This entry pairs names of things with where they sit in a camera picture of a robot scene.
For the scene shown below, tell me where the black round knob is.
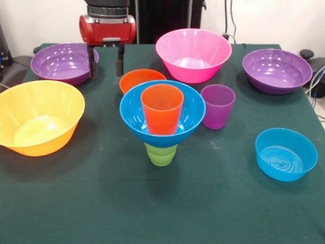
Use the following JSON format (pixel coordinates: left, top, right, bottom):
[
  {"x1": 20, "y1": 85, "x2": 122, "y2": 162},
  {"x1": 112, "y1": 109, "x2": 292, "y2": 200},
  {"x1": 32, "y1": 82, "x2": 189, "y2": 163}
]
[{"x1": 299, "y1": 49, "x2": 315, "y2": 61}]

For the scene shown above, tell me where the purple plastic bowl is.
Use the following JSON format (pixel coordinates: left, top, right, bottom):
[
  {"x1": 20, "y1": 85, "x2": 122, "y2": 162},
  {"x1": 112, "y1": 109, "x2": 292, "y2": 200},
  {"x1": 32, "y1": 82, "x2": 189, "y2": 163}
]
[
  {"x1": 30, "y1": 43, "x2": 100, "y2": 86},
  {"x1": 242, "y1": 48, "x2": 313, "y2": 95}
]

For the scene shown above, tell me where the orange plastic cup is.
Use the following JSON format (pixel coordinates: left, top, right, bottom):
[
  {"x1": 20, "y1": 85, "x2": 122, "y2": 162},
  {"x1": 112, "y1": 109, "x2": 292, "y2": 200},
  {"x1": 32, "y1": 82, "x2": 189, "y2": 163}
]
[{"x1": 141, "y1": 84, "x2": 184, "y2": 135}]

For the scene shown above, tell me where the deep blue plastic bowl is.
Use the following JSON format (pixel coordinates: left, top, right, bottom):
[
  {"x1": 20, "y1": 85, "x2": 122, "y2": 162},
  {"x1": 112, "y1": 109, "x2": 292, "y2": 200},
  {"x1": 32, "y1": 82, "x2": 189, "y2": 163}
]
[{"x1": 119, "y1": 80, "x2": 206, "y2": 148}]

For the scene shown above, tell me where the orange plastic bowl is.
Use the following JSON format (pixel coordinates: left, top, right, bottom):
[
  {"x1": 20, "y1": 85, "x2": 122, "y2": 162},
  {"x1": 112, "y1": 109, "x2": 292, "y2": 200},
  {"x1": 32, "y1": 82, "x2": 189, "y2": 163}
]
[{"x1": 119, "y1": 69, "x2": 168, "y2": 96}]

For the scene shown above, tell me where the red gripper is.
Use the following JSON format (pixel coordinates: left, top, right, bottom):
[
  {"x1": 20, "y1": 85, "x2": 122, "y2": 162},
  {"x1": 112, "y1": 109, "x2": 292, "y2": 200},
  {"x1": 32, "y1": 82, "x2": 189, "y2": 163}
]
[{"x1": 79, "y1": 14, "x2": 137, "y2": 80}]

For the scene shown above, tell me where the grey wall cable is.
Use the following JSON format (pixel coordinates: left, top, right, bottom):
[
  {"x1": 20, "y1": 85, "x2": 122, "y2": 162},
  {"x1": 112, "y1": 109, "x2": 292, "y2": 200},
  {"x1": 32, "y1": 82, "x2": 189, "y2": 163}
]
[{"x1": 230, "y1": 0, "x2": 237, "y2": 40}]

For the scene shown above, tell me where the pink plastic bowl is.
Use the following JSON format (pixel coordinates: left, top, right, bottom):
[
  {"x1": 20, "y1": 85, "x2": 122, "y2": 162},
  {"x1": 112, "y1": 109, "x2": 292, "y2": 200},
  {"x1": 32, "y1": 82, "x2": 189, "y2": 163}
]
[{"x1": 155, "y1": 28, "x2": 233, "y2": 84}]

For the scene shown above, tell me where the black wall cable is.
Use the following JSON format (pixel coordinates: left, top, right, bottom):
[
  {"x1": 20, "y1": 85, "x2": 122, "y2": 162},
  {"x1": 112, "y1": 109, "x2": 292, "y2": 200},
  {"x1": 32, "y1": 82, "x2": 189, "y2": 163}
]
[{"x1": 224, "y1": 0, "x2": 229, "y2": 35}]

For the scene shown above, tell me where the purple plastic cup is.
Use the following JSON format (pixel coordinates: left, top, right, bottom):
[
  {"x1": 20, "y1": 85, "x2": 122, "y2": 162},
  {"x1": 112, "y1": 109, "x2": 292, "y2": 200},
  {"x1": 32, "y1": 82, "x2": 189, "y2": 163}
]
[{"x1": 202, "y1": 84, "x2": 236, "y2": 130}]

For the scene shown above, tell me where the white cable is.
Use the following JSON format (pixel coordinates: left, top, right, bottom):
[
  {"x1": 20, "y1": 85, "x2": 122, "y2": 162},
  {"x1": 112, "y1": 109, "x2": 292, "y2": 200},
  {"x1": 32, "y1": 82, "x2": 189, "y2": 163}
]
[{"x1": 304, "y1": 66, "x2": 325, "y2": 95}]

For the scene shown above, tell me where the dark green table cloth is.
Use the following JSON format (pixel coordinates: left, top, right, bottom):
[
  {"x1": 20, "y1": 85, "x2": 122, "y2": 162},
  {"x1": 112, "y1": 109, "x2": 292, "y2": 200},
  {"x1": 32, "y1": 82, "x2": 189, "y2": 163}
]
[{"x1": 0, "y1": 43, "x2": 325, "y2": 244}]

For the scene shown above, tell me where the low blue plastic bowl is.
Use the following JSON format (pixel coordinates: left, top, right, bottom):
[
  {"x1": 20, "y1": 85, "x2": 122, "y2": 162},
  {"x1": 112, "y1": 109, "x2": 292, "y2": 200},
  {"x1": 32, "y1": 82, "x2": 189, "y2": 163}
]
[{"x1": 255, "y1": 128, "x2": 318, "y2": 182}]

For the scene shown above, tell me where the black device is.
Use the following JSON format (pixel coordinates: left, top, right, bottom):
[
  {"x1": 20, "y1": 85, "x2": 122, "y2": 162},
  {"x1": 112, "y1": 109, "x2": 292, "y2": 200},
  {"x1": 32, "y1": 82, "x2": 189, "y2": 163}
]
[{"x1": 0, "y1": 22, "x2": 13, "y2": 69}]

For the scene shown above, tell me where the blue cable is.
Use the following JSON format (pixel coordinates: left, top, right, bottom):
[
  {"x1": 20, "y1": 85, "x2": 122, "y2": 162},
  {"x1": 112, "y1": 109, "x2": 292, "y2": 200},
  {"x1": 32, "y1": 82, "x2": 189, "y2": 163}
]
[{"x1": 311, "y1": 65, "x2": 325, "y2": 99}]

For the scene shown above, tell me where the yellow plastic bowl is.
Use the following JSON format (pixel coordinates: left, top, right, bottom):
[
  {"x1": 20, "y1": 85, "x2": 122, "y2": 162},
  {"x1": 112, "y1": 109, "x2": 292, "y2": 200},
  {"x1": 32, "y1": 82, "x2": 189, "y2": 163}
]
[{"x1": 0, "y1": 80, "x2": 86, "y2": 157}]

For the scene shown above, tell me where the green plastic cup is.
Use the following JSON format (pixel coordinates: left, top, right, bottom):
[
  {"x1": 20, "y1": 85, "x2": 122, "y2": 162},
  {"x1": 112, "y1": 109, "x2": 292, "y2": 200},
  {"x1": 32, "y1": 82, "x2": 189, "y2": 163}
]
[{"x1": 144, "y1": 141, "x2": 178, "y2": 167}]

